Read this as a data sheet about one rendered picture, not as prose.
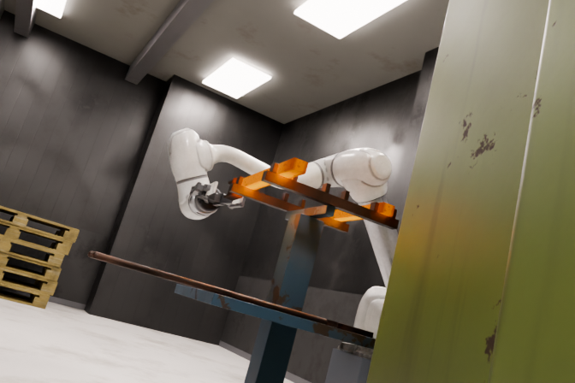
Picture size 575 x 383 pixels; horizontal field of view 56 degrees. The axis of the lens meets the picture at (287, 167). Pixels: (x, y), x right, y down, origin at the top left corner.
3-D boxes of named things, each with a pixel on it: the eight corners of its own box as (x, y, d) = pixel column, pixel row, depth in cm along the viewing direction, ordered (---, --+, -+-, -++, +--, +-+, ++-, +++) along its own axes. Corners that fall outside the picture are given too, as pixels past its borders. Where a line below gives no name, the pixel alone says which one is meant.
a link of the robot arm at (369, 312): (371, 343, 223) (383, 290, 228) (404, 352, 207) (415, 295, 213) (342, 335, 215) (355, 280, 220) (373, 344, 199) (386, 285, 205)
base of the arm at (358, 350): (328, 346, 213) (331, 332, 215) (371, 358, 222) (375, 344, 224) (354, 355, 197) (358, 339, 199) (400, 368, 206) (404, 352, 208)
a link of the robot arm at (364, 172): (414, 331, 211) (460, 341, 193) (386, 352, 202) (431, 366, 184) (353, 144, 202) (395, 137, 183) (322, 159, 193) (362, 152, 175)
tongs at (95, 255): (91, 257, 86) (94, 250, 86) (85, 256, 89) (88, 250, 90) (372, 338, 113) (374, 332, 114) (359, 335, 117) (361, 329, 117)
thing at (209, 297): (174, 292, 121) (176, 283, 121) (327, 335, 134) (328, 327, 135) (210, 304, 94) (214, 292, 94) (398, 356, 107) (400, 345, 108)
